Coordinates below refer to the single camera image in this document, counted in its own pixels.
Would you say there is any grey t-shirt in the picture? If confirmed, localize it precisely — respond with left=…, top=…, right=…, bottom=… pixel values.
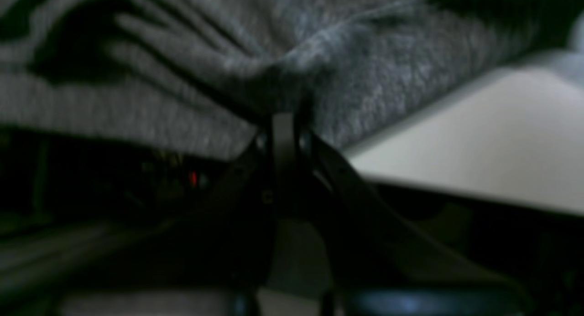
left=1, top=0, right=583, bottom=160

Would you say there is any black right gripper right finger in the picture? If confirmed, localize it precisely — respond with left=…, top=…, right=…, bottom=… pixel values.
left=297, top=125, right=534, bottom=316

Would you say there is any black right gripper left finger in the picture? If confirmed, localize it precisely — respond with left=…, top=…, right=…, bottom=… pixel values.
left=51, top=113, right=295, bottom=316

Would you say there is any black power strip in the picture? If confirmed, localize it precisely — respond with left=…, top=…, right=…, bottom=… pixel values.
left=140, top=150, right=219, bottom=193

